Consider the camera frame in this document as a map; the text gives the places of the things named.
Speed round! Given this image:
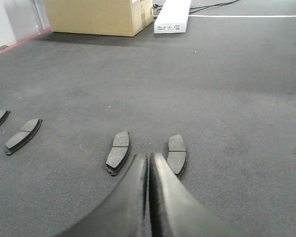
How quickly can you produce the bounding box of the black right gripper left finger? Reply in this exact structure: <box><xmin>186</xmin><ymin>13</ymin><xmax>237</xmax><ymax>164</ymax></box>
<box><xmin>57</xmin><ymin>154</ymin><xmax>148</xmax><ymax>237</ymax></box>

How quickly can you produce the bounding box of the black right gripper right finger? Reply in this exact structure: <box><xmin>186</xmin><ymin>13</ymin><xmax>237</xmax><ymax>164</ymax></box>
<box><xmin>149</xmin><ymin>153</ymin><xmax>242</xmax><ymax>237</ymax></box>

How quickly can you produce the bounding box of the white long box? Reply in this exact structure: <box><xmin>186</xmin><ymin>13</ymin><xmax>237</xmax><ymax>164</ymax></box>
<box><xmin>154</xmin><ymin>0</ymin><xmax>191</xmax><ymax>34</ymax></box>

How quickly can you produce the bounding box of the cardboard box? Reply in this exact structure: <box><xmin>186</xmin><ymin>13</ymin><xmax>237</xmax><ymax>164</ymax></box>
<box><xmin>43</xmin><ymin>0</ymin><xmax>153</xmax><ymax>37</ymax></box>

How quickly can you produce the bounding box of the black floor cable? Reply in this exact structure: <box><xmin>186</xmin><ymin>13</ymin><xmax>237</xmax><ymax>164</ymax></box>
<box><xmin>152</xmin><ymin>0</ymin><xmax>240</xmax><ymax>14</ymax></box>

